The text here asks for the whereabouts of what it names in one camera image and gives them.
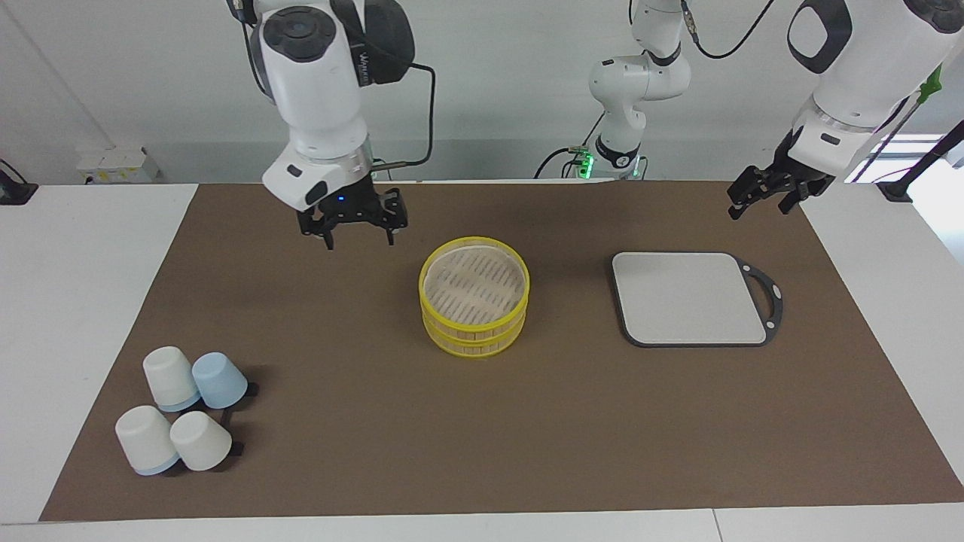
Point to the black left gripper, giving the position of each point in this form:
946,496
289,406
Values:
776,181

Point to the light blue plastic cup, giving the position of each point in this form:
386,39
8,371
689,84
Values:
218,380

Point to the black camera stand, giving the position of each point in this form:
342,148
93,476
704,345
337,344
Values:
919,162

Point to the black table clamp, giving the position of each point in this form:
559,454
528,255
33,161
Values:
15,188

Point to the yellow bamboo steamer base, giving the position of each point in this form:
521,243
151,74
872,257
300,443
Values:
474,345

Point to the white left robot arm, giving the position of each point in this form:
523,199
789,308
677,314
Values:
866,68

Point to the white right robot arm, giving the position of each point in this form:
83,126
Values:
324,90

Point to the white wall socket box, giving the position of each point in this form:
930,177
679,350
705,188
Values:
117,164

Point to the brown table mat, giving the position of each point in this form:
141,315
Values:
527,436

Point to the yellow steamer tier with cloth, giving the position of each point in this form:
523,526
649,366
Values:
474,290

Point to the green tipped pole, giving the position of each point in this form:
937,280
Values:
915,105

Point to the white plastic cup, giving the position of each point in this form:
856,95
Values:
170,376
145,440
199,440

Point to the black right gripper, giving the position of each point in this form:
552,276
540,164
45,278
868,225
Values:
354,207

